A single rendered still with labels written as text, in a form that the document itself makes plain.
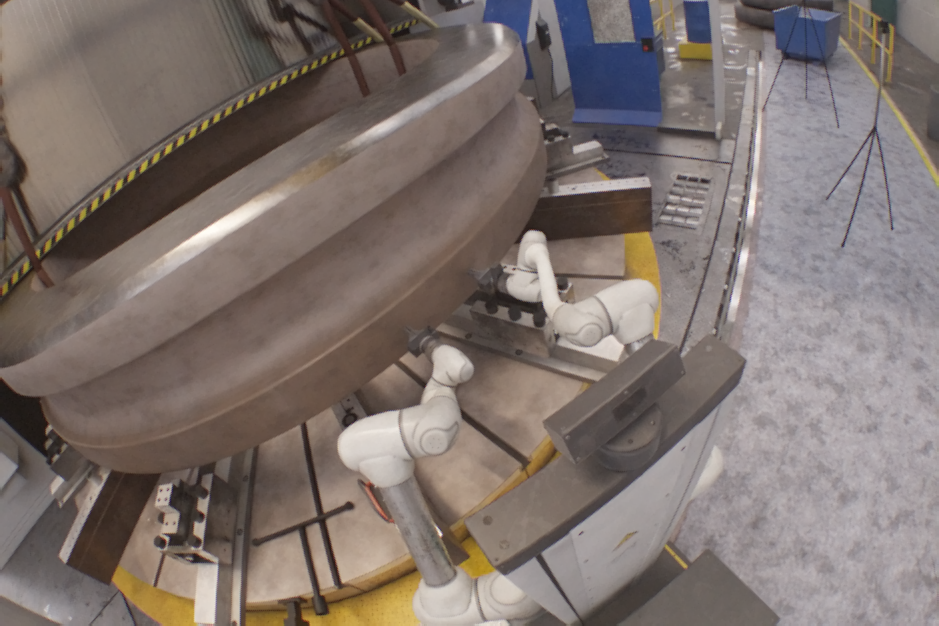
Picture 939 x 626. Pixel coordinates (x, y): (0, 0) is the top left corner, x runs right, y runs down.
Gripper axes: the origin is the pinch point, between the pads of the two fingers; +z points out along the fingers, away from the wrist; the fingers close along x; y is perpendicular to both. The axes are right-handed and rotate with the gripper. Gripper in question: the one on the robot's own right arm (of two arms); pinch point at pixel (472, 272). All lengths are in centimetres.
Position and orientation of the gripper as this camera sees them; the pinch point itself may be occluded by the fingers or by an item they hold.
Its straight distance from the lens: 196.3
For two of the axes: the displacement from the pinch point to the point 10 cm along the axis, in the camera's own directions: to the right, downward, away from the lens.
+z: -7.6, -2.2, 6.1
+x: 5.9, -6.2, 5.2
